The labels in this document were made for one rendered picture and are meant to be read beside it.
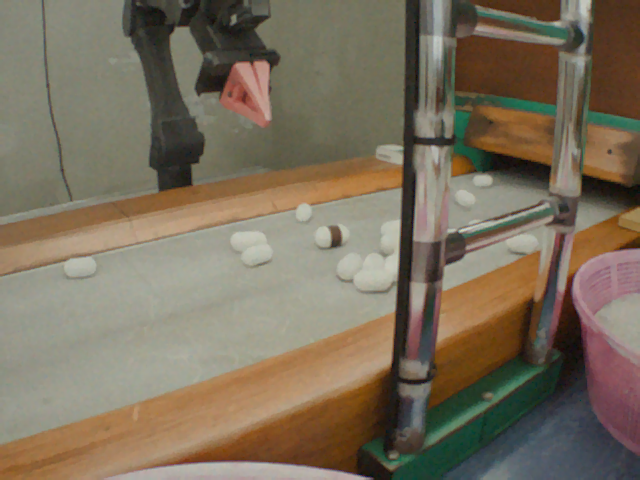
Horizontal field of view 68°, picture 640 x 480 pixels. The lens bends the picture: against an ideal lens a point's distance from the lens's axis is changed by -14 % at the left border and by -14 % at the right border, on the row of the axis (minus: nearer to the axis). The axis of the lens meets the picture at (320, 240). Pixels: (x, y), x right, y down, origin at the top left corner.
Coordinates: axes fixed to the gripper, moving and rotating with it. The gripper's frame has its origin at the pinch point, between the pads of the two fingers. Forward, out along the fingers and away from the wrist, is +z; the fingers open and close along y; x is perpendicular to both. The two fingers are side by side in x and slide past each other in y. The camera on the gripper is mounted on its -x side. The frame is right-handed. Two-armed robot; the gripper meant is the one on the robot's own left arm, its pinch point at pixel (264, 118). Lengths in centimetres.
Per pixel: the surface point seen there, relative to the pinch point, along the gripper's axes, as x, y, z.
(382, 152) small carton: 10.9, 25.5, -0.4
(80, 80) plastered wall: 122, 16, -148
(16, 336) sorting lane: 0.1, -32.4, 18.5
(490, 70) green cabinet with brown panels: -4.5, 43.4, -3.6
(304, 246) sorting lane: 2.0, -2.2, 16.3
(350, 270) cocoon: -5.3, -4.3, 23.1
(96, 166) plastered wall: 153, 21, -122
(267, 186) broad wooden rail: 9.7, 2.5, 3.0
